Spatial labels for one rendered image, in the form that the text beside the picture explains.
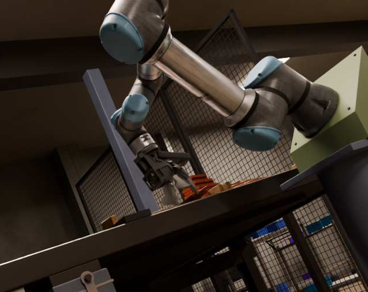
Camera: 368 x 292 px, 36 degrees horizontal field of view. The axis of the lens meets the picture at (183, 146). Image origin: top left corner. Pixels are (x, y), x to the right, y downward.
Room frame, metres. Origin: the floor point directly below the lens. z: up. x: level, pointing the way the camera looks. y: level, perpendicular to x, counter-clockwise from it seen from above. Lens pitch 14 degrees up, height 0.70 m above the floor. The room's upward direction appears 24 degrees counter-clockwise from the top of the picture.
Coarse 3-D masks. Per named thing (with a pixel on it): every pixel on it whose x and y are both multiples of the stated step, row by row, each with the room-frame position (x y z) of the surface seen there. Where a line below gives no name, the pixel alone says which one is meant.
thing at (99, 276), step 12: (84, 264) 1.26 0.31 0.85; (96, 264) 1.28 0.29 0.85; (60, 276) 1.22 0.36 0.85; (72, 276) 1.24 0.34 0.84; (84, 276) 1.23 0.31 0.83; (96, 276) 1.26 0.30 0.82; (108, 276) 1.27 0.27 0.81; (48, 288) 1.23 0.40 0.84; (60, 288) 1.20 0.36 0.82; (72, 288) 1.22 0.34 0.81; (84, 288) 1.23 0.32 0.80; (96, 288) 1.25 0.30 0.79; (108, 288) 1.27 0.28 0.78
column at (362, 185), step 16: (352, 144) 1.37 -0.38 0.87; (336, 160) 1.42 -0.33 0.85; (352, 160) 1.47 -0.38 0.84; (304, 176) 1.50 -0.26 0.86; (320, 176) 1.54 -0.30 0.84; (336, 176) 1.49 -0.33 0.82; (352, 176) 1.48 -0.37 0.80; (336, 192) 1.51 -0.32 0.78; (352, 192) 1.48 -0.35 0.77; (336, 208) 1.54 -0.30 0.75; (352, 208) 1.49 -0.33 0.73; (352, 224) 1.51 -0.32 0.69; (352, 240) 1.54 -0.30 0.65
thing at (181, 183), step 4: (176, 176) 1.66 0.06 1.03; (180, 176) 1.66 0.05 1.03; (176, 180) 1.65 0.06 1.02; (180, 180) 1.66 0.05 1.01; (184, 180) 1.66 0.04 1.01; (188, 180) 1.65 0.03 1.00; (176, 184) 1.64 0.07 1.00; (180, 184) 1.64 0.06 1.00; (184, 184) 1.65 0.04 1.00; (188, 184) 1.65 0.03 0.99; (192, 184) 1.65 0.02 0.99; (180, 188) 1.63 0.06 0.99; (192, 188) 1.66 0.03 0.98; (196, 192) 1.66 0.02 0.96
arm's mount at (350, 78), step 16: (352, 64) 1.52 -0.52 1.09; (320, 80) 1.64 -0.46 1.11; (336, 80) 1.56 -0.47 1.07; (352, 80) 1.48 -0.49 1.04; (352, 96) 1.45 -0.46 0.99; (336, 112) 1.48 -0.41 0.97; (352, 112) 1.41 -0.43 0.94; (336, 128) 1.46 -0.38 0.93; (352, 128) 1.43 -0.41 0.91; (304, 144) 1.56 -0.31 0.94; (320, 144) 1.52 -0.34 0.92; (336, 144) 1.48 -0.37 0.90; (304, 160) 1.58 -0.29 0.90; (320, 160) 1.54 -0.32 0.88
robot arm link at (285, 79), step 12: (264, 60) 1.44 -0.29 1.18; (276, 60) 1.43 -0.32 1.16; (252, 72) 1.47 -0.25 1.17; (264, 72) 1.41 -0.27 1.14; (276, 72) 1.42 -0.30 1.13; (288, 72) 1.44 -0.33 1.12; (252, 84) 1.43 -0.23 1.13; (264, 84) 1.42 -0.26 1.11; (276, 84) 1.42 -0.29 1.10; (288, 84) 1.44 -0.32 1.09; (300, 84) 1.46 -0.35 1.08; (288, 96) 1.44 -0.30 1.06; (300, 96) 1.46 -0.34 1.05
